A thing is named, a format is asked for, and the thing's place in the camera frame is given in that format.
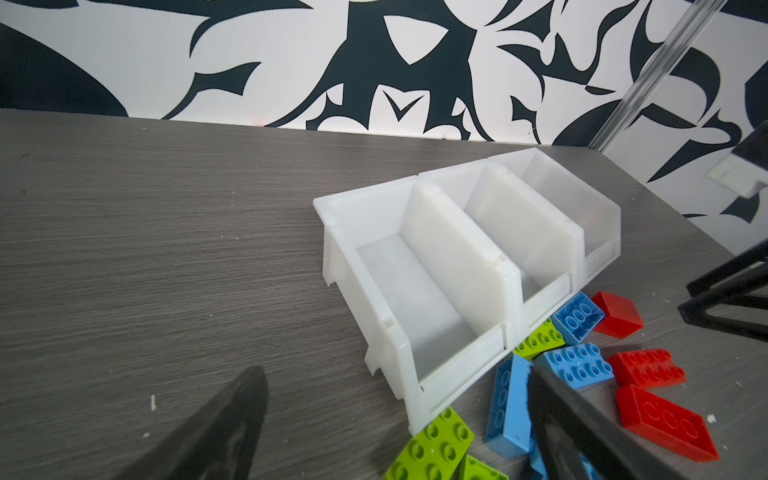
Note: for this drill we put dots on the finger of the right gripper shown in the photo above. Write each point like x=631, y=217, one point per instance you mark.
x=731, y=283

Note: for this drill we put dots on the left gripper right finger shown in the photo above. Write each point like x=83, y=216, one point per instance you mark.
x=566, y=428

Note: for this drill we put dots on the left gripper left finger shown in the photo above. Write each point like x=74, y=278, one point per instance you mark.
x=218, y=442

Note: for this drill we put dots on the blue lego brick large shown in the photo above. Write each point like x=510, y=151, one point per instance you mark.
x=508, y=430

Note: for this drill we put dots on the red lego brick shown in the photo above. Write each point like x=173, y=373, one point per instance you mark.
x=621, y=319
x=646, y=369
x=667, y=424

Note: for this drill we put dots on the green lego brick middle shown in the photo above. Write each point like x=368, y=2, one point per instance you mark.
x=473, y=469

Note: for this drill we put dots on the green lego brick by bin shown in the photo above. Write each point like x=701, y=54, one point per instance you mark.
x=544, y=338

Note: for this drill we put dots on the green lego brick upper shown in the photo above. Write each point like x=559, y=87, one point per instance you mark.
x=435, y=452

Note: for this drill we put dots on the white three-compartment bin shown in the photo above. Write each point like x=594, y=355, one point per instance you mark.
x=447, y=271

